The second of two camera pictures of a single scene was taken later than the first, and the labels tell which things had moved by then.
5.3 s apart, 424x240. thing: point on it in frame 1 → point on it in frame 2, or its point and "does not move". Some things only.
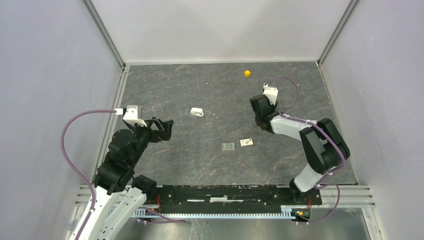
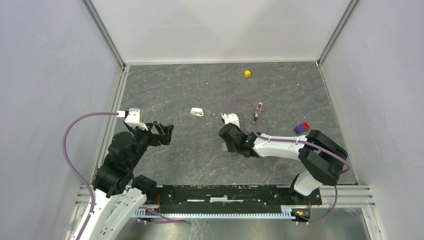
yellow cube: [247, 73] does not move
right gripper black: [273, 107] → [230, 148]
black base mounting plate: [229, 198] does not move
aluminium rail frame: [335, 196] does not move
